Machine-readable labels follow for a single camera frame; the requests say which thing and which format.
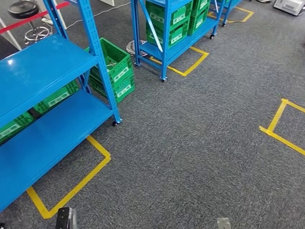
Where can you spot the small metal part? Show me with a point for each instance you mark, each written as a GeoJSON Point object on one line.
{"type": "Point", "coordinates": [111, 64]}

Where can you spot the blue metal shelf rack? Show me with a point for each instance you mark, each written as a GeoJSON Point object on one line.
{"type": "Point", "coordinates": [47, 63]}
{"type": "Point", "coordinates": [227, 12]}
{"type": "Point", "coordinates": [185, 47]}

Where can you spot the green plastic crate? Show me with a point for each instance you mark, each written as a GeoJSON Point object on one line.
{"type": "Point", "coordinates": [166, 39]}
{"type": "Point", "coordinates": [14, 128]}
{"type": "Point", "coordinates": [111, 53]}
{"type": "Point", "coordinates": [57, 98]}
{"type": "Point", "coordinates": [202, 4]}
{"type": "Point", "coordinates": [199, 23]}
{"type": "Point", "coordinates": [176, 9]}
{"type": "Point", "coordinates": [123, 91]}

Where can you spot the chrome stanchion base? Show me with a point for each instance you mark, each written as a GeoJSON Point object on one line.
{"type": "Point", "coordinates": [128, 49]}

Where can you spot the yellow floor tape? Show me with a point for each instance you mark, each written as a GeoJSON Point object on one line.
{"type": "Point", "coordinates": [71, 192]}

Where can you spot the white power strip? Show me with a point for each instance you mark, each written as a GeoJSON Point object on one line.
{"type": "Point", "coordinates": [47, 21]}

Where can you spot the long red barrier belt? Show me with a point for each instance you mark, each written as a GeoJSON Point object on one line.
{"type": "Point", "coordinates": [23, 21]}

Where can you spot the black round stool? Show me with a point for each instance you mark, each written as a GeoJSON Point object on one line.
{"type": "Point", "coordinates": [23, 9]}

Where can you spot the white grey device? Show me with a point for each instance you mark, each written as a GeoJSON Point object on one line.
{"type": "Point", "coordinates": [289, 6]}

